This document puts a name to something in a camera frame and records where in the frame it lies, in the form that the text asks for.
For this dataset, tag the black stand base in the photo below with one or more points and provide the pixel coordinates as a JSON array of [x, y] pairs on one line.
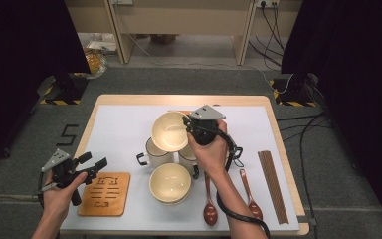
[[69, 88], [293, 88]]

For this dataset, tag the white mug with black rim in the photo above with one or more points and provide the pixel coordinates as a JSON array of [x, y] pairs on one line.
[[187, 162], [241, 152], [155, 159]]

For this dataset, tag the black curtain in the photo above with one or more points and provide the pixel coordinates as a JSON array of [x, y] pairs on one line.
[[20, 66], [351, 83]]

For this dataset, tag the cream ceramic bowl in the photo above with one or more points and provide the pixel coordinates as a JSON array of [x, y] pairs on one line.
[[169, 182], [169, 132], [172, 203]]

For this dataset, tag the yellow black hazard tape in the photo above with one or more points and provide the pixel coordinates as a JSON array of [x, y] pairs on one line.
[[59, 102], [298, 104]]

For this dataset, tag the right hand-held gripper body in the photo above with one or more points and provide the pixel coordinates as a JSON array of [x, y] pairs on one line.
[[205, 129]]

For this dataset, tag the person's left hand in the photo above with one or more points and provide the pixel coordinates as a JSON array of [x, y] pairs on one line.
[[58, 202]]

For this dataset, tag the row of brown chopsticks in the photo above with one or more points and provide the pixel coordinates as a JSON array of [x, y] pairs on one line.
[[273, 189]]

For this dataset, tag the beige wooden desk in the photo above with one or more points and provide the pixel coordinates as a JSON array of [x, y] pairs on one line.
[[185, 20]]

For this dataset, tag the person's right hand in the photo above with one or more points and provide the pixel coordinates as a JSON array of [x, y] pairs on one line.
[[212, 156]]

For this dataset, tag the white table mat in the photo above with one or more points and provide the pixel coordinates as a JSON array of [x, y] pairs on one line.
[[119, 126]]

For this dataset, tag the white papers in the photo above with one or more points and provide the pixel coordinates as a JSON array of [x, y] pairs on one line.
[[101, 45]]

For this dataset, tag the yellow plastic bag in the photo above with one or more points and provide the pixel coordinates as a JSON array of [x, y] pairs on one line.
[[94, 63]]

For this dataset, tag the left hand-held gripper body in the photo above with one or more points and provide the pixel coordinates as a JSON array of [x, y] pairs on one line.
[[63, 172]]

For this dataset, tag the white wall socket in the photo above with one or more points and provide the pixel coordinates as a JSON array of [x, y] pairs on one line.
[[268, 2]]

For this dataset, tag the dark wooden spoon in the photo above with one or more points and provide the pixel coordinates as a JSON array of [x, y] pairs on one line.
[[250, 195], [210, 212]]

